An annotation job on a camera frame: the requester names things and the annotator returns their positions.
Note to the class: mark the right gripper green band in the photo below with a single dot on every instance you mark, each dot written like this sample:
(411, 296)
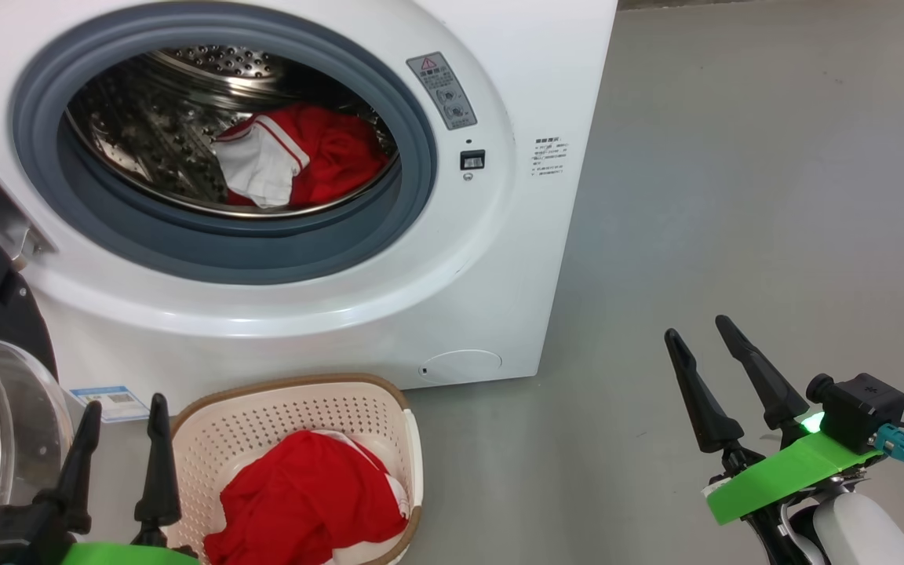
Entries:
(778, 477)

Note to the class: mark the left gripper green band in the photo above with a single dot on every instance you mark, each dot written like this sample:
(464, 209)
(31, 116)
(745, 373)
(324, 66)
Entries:
(122, 555)

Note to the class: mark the plain red garment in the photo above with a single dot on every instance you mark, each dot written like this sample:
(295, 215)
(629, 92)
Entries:
(303, 494)

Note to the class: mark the red white-striped garment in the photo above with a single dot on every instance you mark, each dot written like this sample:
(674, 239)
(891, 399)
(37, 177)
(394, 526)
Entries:
(334, 149)

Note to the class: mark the cream perforated laundry basket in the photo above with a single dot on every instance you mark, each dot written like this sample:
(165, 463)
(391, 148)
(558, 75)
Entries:
(287, 408)

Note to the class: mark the grey rubber door gasket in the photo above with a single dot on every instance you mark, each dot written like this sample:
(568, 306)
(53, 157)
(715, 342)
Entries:
(224, 251)

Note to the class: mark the white front-load washing machine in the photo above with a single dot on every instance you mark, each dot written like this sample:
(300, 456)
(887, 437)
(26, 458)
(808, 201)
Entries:
(421, 298)

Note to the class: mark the black door lock socket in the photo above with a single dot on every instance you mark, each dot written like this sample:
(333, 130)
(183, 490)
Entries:
(473, 160)

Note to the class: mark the blue energy label sticker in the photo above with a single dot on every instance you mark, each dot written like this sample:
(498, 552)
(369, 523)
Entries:
(111, 402)

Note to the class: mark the round drain filter cover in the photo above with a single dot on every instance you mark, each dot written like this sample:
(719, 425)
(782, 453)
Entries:
(464, 366)

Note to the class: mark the printed instruction text label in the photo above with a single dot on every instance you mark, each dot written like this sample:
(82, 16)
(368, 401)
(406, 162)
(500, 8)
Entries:
(550, 157)

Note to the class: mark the steel washer drum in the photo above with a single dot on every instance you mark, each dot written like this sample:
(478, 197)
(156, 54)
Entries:
(146, 118)

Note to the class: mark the grey warning sticker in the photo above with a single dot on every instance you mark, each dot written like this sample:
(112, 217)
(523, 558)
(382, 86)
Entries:
(442, 90)

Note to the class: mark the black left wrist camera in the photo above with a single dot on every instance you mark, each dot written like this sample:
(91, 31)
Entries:
(12, 537)

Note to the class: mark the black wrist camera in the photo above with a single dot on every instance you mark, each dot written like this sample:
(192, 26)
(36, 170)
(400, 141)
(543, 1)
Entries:
(12, 537)
(864, 408)

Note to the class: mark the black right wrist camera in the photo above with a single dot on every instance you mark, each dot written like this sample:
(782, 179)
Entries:
(864, 408)

